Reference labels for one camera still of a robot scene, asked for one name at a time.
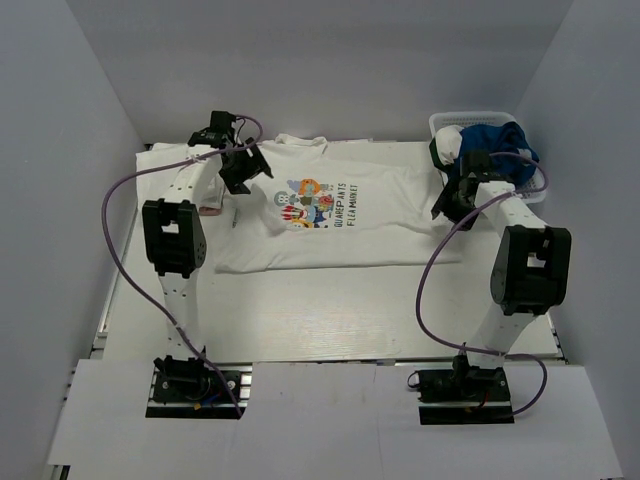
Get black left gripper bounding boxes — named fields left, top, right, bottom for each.
left=220, top=137, right=272, bottom=194

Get green and white t-shirt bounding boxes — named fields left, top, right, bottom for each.
left=429, top=125, right=464, bottom=173

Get white printed t-shirt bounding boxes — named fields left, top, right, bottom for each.
left=211, top=134, right=448, bottom=274

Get blue t-shirt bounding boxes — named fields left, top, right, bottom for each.
left=447, top=122, right=539, bottom=187

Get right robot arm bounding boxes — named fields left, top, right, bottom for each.
left=415, top=174, right=572, bottom=399

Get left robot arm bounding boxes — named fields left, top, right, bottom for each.
left=142, top=138, right=272, bottom=359

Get white plastic basket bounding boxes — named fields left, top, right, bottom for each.
left=428, top=111, right=548, bottom=206

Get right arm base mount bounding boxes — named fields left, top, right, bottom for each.
left=407, top=355, right=514, bottom=426

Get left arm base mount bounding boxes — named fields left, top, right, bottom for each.
left=145, top=356, right=252, bottom=420

